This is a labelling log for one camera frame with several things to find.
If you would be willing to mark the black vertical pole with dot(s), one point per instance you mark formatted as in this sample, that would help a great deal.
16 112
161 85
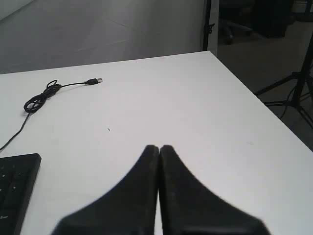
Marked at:
207 28

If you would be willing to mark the black acer keyboard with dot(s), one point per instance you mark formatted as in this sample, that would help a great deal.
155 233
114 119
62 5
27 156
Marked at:
17 179

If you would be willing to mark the black tripod stand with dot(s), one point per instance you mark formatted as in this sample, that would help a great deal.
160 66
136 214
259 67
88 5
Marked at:
302 90

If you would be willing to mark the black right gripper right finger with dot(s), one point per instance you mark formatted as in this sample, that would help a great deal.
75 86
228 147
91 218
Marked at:
190 208

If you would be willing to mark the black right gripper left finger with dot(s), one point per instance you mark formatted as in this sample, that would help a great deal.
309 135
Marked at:
129 208

